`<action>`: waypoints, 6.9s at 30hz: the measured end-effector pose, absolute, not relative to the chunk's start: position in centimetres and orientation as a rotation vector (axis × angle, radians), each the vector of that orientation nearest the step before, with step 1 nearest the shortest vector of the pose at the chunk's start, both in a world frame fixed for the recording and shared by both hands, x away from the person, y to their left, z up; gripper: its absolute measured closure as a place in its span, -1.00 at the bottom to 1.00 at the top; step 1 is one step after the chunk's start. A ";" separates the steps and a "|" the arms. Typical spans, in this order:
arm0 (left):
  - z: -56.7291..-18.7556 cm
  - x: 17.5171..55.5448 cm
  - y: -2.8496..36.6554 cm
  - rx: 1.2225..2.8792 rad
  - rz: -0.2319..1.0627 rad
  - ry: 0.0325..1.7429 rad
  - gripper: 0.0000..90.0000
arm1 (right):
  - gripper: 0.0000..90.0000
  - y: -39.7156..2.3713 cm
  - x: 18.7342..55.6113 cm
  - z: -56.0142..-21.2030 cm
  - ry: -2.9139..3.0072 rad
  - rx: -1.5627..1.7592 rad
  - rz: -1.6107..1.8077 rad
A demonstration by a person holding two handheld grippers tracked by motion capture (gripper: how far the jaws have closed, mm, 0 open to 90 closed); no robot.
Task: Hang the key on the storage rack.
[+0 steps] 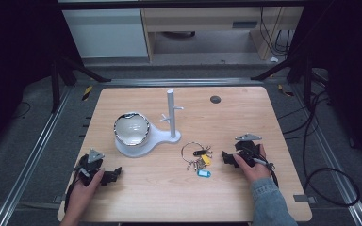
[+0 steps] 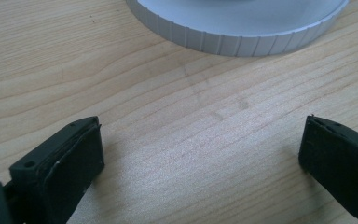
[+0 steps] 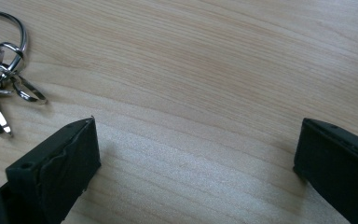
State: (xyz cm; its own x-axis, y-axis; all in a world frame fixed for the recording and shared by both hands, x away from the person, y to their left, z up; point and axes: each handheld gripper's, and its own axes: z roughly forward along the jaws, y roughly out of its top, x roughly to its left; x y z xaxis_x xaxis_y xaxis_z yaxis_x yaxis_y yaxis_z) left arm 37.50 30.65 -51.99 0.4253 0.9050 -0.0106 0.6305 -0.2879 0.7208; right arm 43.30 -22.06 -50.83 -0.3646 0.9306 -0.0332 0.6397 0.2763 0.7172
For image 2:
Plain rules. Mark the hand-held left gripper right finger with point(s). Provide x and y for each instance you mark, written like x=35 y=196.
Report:
x=341 y=161

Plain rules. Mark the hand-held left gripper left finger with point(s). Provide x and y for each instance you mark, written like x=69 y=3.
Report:
x=62 y=168

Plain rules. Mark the round white ribbed base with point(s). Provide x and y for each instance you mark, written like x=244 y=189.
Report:
x=242 y=25

